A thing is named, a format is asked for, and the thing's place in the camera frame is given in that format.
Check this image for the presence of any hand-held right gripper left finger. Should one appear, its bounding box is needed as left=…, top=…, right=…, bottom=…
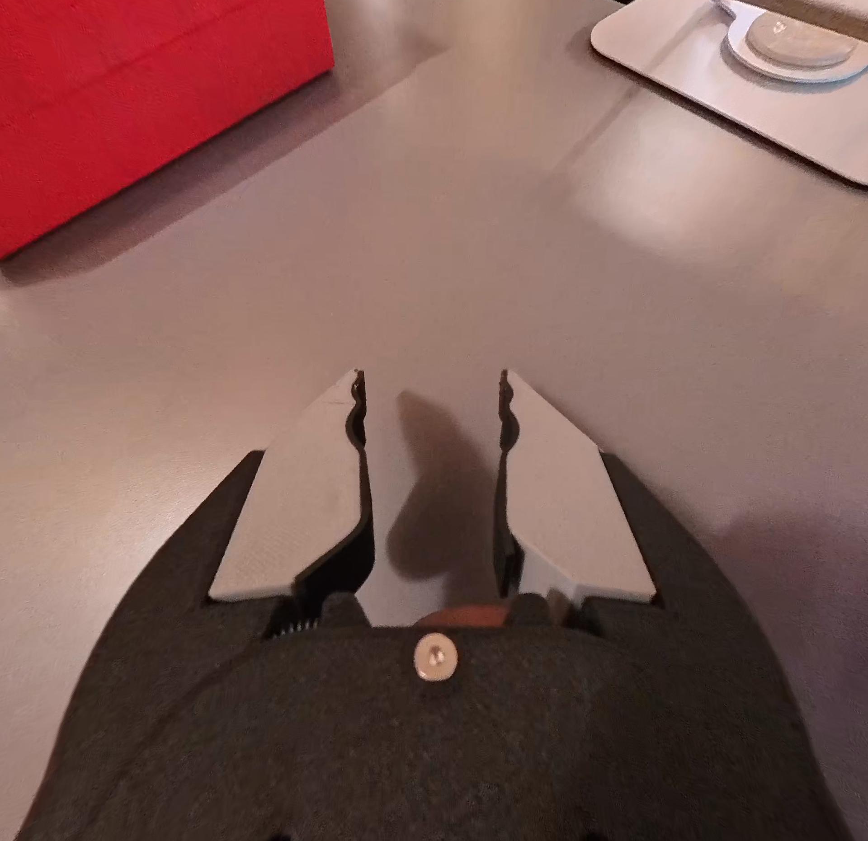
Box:
left=209, top=370, right=375, bottom=601

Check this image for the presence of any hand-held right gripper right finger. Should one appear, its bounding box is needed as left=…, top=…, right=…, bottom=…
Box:
left=494, top=370, right=657, bottom=605

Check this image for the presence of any red plastic bin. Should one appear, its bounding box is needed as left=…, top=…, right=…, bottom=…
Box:
left=0, top=0, right=336, bottom=260

